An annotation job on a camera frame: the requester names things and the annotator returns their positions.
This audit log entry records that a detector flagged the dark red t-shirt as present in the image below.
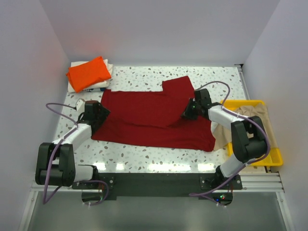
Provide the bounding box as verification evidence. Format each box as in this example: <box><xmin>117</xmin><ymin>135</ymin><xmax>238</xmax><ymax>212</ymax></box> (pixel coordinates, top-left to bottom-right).
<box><xmin>92</xmin><ymin>76</ymin><xmax>215</xmax><ymax>152</ymax></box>

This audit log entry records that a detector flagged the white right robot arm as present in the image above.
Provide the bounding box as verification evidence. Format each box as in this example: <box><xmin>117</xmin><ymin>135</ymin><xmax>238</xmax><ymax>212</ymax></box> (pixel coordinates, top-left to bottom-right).
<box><xmin>182</xmin><ymin>89</ymin><xmax>270</xmax><ymax>189</ymax></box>

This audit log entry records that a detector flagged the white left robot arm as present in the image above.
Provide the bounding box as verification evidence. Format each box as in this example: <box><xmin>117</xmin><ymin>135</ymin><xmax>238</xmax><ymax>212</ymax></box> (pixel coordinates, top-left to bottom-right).
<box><xmin>35</xmin><ymin>100</ymin><xmax>110</xmax><ymax>189</ymax></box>

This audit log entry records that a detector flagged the beige t-shirt in bin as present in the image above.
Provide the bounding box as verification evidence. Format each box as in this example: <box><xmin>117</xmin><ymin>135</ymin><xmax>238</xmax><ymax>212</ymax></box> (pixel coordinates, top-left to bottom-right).
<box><xmin>211</xmin><ymin>103</ymin><xmax>277</xmax><ymax>151</ymax></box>

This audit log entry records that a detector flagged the folded orange t-shirt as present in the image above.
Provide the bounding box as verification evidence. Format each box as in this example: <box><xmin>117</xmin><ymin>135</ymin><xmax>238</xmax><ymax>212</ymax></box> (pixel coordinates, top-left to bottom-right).
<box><xmin>66</xmin><ymin>56</ymin><xmax>112</xmax><ymax>93</ymax></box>

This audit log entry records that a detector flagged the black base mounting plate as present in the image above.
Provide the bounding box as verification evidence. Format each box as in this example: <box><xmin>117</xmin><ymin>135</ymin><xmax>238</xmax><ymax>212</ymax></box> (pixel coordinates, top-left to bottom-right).
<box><xmin>71</xmin><ymin>172</ymin><xmax>244</xmax><ymax>201</ymax></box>

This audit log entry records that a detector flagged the yellow plastic bin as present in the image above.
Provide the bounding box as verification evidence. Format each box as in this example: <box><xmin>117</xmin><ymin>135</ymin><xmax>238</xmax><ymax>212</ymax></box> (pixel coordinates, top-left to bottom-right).
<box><xmin>220</xmin><ymin>99</ymin><xmax>284</xmax><ymax>167</ymax></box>

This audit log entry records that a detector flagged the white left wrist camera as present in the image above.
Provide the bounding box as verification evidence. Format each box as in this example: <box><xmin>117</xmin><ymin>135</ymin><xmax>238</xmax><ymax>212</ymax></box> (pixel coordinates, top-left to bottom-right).
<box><xmin>75</xmin><ymin>98</ymin><xmax>86</xmax><ymax>113</ymax></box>

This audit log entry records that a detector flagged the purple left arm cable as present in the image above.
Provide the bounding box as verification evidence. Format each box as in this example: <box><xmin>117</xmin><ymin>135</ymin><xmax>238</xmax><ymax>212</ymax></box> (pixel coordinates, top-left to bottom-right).
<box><xmin>42</xmin><ymin>103</ymin><xmax>109</xmax><ymax>205</ymax></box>

